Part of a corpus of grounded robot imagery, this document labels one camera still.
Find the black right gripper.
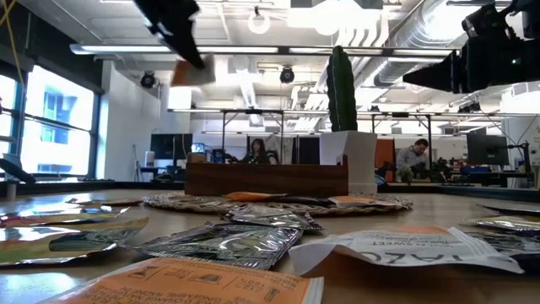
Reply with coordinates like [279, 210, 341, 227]
[402, 35, 540, 95]

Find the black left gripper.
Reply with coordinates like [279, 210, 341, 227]
[133, 0, 208, 71]

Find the orange white Tazo tea packet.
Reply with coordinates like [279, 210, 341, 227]
[327, 194, 400, 209]
[170, 53, 217, 88]
[222, 191, 289, 204]
[40, 256, 325, 304]
[288, 225, 526, 278]

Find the brown wooden tea box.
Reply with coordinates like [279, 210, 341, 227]
[184, 152, 350, 198]

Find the black ceiling spotlight cluster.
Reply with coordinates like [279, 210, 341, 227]
[457, 100, 482, 114]

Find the long ceiling light bar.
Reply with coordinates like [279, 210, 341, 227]
[69, 43, 461, 59]

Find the black computer monitor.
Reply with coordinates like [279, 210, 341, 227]
[467, 133, 510, 166]
[150, 133, 194, 160]

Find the person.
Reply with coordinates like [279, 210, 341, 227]
[240, 138, 280, 166]
[395, 138, 432, 172]

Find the orange partition panel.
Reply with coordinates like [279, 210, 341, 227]
[375, 138, 397, 183]

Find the green cactus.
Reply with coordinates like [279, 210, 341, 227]
[326, 45, 359, 133]

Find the black monitor stand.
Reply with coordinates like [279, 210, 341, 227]
[508, 141, 533, 174]

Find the white ceiling lamp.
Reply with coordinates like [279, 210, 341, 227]
[288, 0, 383, 37]

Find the white planter pot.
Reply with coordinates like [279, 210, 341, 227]
[319, 130, 379, 195]

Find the large window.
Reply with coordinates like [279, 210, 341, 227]
[0, 62, 102, 182]

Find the black partition panel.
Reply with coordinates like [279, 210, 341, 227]
[294, 135, 321, 166]

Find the round woven placemat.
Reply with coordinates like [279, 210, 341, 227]
[142, 190, 414, 218]

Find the black slanted bar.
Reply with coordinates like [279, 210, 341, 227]
[0, 154, 37, 185]

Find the silver ventilation duct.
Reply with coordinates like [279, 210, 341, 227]
[373, 0, 469, 88]

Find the black workbench frame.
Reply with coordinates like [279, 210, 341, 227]
[370, 111, 434, 170]
[220, 108, 285, 164]

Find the white ring lamp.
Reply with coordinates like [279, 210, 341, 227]
[247, 10, 272, 35]

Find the black aluminium table frame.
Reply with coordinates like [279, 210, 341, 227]
[0, 179, 540, 203]

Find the yellow hanging cable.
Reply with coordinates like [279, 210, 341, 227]
[0, 0, 25, 88]

